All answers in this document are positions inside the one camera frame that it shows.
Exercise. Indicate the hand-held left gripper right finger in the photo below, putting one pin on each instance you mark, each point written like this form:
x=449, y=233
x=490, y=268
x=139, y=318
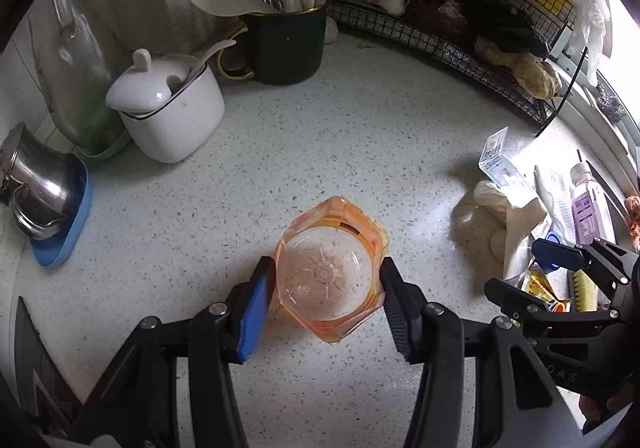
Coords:
x=398, y=315

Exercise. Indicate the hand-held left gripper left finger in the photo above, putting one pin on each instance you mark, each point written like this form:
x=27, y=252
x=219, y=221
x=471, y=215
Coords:
x=254, y=315

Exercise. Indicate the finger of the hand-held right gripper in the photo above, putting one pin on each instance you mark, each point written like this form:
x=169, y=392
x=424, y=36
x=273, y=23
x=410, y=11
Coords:
x=507, y=295
x=557, y=254

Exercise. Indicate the clear orange plastic cup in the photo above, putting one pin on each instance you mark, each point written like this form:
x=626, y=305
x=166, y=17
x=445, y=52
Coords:
x=330, y=278

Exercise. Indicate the person's right hand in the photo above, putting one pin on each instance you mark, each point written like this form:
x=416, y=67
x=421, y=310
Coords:
x=600, y=410

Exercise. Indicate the blue bottle cap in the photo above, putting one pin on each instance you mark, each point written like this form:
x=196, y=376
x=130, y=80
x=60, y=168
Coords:
x=552, y=238

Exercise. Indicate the yellow snack wrapper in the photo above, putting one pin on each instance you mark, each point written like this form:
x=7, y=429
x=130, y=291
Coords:
x=542, y=290

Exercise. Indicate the yellow scrubbing brush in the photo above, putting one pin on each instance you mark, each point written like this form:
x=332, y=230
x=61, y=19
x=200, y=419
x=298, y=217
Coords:
x=584, y=290

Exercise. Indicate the clear plastic package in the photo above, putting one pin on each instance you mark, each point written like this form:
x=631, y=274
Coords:
x=557, y=200

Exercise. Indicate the purple label small bottle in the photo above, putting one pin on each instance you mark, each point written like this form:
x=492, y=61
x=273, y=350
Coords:
x=590, y=208

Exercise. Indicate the white crumpled cloth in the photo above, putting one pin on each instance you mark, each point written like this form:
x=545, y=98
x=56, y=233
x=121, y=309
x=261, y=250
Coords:
x=500, y=223

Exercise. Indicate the orange dishcloth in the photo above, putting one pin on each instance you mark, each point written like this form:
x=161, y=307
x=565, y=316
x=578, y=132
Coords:
x=634, y=220

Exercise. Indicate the small white carton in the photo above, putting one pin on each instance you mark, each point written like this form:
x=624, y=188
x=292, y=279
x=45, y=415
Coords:
x=500, y=162

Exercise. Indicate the steel wool scourer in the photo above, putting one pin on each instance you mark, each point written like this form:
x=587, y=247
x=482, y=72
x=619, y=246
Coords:
x=611, y=102

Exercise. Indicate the ginger root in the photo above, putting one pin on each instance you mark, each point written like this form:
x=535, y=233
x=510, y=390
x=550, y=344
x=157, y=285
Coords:
x=530, y=72

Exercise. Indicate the blue plastic tray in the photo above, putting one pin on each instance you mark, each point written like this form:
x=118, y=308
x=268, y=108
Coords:
x=75, y=223

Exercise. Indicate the white ceramic jar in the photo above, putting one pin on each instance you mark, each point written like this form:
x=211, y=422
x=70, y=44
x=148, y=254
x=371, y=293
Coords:
x=175, y=127

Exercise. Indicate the green plastic dish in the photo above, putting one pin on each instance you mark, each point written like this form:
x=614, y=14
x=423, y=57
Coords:
x=107, y=147

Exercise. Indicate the dark dried mushrooms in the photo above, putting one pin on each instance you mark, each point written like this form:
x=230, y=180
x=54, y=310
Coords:
x=505, y=25

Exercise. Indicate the clear plastic glove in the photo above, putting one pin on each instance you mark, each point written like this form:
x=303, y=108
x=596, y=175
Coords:
x=585, y=12

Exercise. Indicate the white jar lid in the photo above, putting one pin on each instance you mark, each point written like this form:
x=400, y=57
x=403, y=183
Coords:
x=140, y=87

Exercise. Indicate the stainless steel pot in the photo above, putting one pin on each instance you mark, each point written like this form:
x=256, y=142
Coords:
x=35, y=183

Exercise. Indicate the white ceramic spoon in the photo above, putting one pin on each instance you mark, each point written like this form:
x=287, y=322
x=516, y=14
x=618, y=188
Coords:
x=215, y=50

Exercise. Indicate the dark green mug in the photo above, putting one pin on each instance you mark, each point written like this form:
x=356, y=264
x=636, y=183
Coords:
x=285, y=47

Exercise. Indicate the clear glass bottle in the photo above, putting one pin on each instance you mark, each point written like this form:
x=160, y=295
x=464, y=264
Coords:
x=75, y=67

